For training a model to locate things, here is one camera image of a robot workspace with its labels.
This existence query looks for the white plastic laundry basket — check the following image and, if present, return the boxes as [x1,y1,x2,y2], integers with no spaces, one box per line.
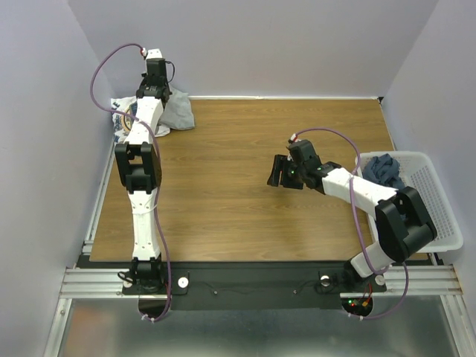
[354,150,465,255]

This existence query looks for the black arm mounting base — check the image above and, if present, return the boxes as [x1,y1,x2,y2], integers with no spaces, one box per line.
[122,261,386,310]

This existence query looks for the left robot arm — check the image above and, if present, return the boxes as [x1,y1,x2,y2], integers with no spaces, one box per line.
[115,50,170,293]

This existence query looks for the aluminium frame rail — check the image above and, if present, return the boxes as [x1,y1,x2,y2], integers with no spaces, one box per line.
[44,239,473,356]

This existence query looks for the grey tank top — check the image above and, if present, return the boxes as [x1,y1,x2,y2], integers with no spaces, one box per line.
[158,87,196,131]

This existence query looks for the navy blue tank top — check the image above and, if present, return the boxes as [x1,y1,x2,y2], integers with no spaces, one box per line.
[362,153,405,190]

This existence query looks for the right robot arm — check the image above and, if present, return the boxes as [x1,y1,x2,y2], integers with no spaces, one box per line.
[267,140,437,290]

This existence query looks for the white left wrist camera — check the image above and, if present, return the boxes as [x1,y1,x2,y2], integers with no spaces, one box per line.
[140,48,163,60]

